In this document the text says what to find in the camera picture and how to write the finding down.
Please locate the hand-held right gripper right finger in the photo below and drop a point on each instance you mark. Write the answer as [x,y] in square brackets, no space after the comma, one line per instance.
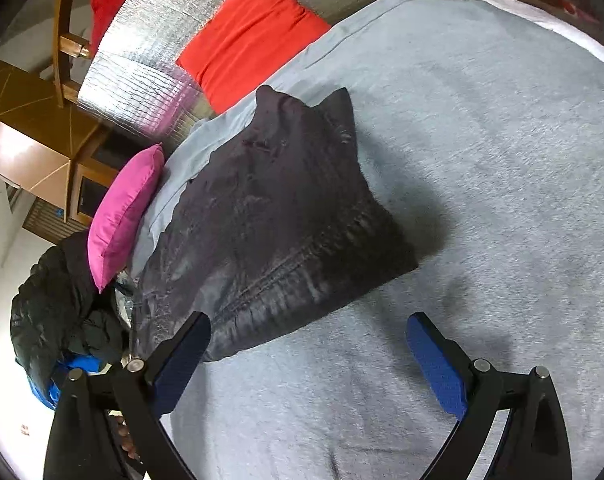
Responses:
[437,365]

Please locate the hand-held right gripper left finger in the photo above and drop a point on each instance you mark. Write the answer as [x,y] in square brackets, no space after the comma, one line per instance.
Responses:
[181,360]

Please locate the dark quilted jacket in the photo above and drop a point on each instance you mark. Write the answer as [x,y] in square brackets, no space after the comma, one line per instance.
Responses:
[272,220]

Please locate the person's left hand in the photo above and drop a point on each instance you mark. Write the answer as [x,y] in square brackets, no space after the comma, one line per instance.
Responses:
[125,435]

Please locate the black puffer jacket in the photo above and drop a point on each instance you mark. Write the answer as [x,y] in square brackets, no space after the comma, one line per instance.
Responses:
[56,300]

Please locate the blue jacket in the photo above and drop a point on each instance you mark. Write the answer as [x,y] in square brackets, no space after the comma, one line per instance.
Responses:
[44,390]

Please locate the pink pillow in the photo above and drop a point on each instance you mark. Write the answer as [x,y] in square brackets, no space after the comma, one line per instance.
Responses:
[121,215]

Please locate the wooden cabinet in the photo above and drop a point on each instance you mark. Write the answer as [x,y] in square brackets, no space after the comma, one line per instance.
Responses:
[79,195]

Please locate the silver foil insulation sheet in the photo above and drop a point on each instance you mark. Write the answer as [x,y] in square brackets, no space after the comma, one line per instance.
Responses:
[146,70]

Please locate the red pillow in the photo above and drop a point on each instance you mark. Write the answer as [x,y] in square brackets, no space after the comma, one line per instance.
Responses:
[247,35]

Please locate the white sheet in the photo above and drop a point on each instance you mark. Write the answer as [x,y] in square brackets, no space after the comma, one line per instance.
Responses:
[557,30]

